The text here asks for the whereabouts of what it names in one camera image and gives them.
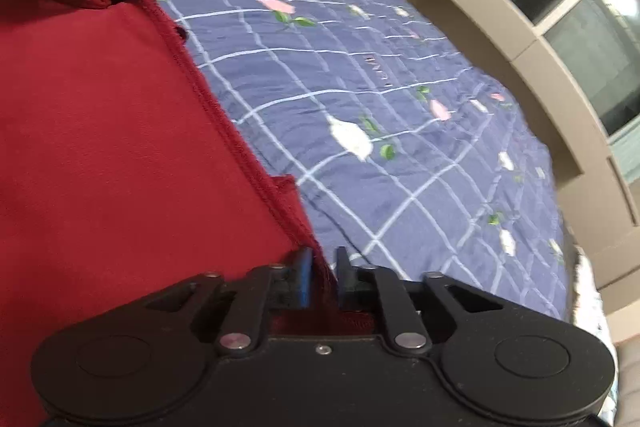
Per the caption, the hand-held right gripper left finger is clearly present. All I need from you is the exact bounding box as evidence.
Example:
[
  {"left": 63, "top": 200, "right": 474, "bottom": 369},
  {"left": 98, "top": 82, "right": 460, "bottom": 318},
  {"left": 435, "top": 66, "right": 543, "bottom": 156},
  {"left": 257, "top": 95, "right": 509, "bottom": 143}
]
[{"left": 144, "top": 248, "right": 317, "bottom": 356}]

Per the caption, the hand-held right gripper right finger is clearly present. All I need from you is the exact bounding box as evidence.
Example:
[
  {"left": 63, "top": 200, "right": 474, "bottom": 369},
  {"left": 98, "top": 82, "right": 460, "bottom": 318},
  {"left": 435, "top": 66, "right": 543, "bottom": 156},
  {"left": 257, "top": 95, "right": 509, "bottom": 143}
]
[{"left": 334, "top": 246, "right": 505, "bottom": 354}]

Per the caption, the red long-sleeved sweater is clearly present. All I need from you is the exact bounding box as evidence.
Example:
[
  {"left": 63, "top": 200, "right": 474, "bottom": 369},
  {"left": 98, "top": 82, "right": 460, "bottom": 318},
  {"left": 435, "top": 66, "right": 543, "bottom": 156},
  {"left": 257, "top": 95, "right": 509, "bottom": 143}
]
[{"left": 0, "top": 0, "right": 382, "bottom": 427}]

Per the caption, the blue checked floral quilt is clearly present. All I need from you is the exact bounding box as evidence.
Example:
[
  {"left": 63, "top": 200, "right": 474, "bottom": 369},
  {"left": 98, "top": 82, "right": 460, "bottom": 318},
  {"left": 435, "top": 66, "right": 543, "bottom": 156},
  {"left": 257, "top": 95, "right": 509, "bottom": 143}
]
[{"left": 0, "top": 0, "right": 575, "bottom": 324}]

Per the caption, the white patterned cloth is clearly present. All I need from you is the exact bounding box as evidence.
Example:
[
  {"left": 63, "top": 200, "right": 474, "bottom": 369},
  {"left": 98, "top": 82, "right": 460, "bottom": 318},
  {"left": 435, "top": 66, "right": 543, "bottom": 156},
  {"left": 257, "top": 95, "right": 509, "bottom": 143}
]
[{"left": 569, "top": 244, "right": 613, "bottom": 427}]

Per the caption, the beige tall wardrobe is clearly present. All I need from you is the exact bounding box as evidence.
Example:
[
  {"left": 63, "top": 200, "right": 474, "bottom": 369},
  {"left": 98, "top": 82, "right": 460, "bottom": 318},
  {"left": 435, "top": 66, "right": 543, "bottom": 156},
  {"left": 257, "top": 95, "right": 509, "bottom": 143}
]
[{"left": 575, "top": 169, "right": 640, "bottom": 344}]

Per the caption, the beige low window cabinet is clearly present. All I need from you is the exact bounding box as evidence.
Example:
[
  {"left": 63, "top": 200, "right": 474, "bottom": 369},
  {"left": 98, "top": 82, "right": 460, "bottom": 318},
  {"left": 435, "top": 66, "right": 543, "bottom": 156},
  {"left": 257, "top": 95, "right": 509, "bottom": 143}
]
[{"left": 400, "top": 0, "right": 640, "bottom": 230}]

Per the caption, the grey padded wooden headboard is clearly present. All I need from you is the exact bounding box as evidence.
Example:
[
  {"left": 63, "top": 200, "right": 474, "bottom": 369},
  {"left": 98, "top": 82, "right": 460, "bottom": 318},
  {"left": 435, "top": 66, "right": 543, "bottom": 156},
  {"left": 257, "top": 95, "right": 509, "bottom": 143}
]
[{"left": 612, "top": 339, "right": 640, "bottom": 427}]

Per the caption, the light blue curtain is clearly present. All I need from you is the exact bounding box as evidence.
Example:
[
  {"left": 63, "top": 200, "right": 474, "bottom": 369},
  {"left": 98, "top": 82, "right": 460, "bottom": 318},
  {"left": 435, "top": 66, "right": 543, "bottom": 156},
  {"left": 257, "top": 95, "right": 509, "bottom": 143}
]
[{"left": 607, "top": 114, "right": 640, "bottom": 190}]

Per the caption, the window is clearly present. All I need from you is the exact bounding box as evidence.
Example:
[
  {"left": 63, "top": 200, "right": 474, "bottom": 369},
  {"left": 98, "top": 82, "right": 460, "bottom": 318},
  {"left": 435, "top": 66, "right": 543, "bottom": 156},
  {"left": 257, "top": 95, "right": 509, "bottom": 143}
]
[{"left": 504, "top": 0, "right": 640, "bottom": 138}]

